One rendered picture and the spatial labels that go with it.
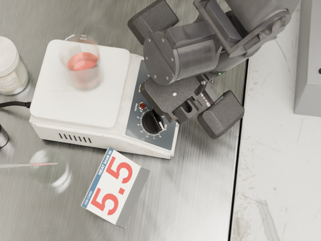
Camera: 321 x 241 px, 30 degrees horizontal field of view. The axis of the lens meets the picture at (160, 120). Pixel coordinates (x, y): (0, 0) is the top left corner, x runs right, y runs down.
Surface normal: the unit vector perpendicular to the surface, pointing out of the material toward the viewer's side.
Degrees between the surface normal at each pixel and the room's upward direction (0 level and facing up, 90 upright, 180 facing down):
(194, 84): 21
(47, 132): 90
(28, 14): 0
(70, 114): 0
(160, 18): 30
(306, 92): 90
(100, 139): 90
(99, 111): 0
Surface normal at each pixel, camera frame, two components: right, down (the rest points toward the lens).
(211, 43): 0.52, -0.06
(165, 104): 0.19, -0.11
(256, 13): -0.73, 0.15
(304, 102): -0.14, 0.92
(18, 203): -0.04, -0.38
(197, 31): 0.32, -0.53
